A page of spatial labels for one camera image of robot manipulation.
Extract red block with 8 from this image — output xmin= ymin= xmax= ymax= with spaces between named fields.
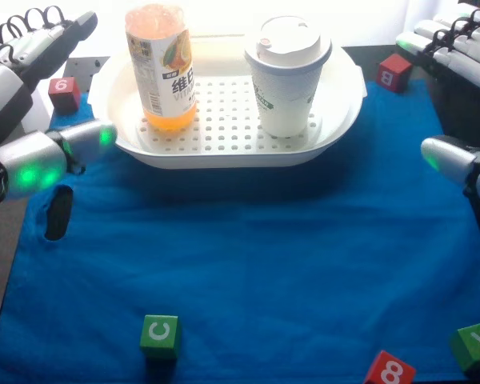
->
xmin=362 ymin=350 xmax=417 ymax=384

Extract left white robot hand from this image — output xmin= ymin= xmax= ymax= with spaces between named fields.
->
xmin=0 ymin=6 xmax=119 ymax=207

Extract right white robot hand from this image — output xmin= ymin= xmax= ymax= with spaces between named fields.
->
xmin=395 ymin=0 xmax=480 ymax=199

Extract green block with C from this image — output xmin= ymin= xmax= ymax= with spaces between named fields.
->
xmin=138 ymin=314 xmax=182 ymax=361

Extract orange vitamin drink bottle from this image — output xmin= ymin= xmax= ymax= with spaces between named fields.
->
xmin=124 ymin=3 xmax=198 ymax=134

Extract red block with 6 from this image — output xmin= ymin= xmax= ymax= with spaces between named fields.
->
xmin=47 ymin=77 xmax=82 ymax=115

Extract white perforated tray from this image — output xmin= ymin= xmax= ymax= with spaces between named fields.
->
xmin=87 ymin=34 xmax=368 ymax=171

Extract blue cloth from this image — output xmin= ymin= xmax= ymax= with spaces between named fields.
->
xmin=0 ymin=78 xmax=480 ymax=384

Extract white paper coffee cup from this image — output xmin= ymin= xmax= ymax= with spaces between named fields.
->
xmin=243 ymin=15 xmax=333 ymax=138

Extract red block with B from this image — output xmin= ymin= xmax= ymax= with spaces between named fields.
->
xmin=375 ymin=54 xmax=413 ymax=94

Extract grey metal plate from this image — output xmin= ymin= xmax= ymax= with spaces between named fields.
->
xmin=62 ymin=56 xmax=111 ymax=92

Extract green block with Y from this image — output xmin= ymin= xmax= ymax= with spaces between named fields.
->
xmin=449 ymin=321 xmax=480 ymax=375

